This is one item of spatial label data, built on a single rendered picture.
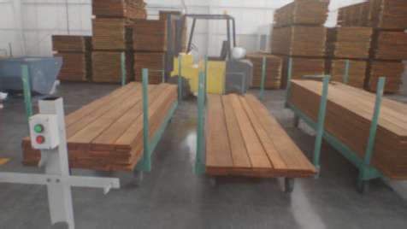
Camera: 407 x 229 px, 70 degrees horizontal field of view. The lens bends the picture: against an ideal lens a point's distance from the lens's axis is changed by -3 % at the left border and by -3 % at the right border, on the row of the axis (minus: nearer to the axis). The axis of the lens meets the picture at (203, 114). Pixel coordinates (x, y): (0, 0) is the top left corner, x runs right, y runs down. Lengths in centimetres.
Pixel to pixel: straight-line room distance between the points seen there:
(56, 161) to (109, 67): 930
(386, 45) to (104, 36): 926
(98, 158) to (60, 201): 142
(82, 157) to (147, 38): 767
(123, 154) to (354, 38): 940
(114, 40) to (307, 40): 635
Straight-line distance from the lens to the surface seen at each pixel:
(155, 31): 1008
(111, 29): 1043
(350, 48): 1093
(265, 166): 262
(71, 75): 1113
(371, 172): 320
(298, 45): 1037
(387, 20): 1151
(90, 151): 270
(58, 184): 126
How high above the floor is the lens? 152
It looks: 14 degrees down
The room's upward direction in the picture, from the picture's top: 2 degrees clockwise
